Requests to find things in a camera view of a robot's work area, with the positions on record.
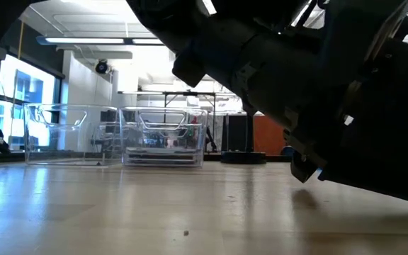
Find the clear plastic bin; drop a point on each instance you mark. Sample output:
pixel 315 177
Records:
pixel 66 141
pixel 161 134

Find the black background table frame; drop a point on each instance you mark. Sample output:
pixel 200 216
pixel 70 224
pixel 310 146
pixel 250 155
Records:
pixel 190 93

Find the black cabinet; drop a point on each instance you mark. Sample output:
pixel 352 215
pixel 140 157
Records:
pixel 234 134

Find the black ceiling dome device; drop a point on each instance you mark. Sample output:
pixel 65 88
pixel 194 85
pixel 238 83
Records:
pixel 102 67

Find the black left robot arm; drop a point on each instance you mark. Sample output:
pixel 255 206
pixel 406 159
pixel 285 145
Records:
pixel 260 78

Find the orange partition panel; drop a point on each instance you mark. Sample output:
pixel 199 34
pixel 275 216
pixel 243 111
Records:
pixel 269 136

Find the large room window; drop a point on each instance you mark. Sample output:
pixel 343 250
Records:
pixel 27 88

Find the long ceiling light strip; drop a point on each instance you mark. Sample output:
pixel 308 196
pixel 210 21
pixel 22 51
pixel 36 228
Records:
pixel 83 40

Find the black jewel case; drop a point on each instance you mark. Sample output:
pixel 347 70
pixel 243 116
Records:
pixel 161 150
pixel 161 156
pixel 161 162

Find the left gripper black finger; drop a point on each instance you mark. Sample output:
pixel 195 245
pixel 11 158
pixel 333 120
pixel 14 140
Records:
pixel 303 168

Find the blue round object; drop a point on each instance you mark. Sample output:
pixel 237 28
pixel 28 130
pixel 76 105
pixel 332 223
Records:
pixel 287 150

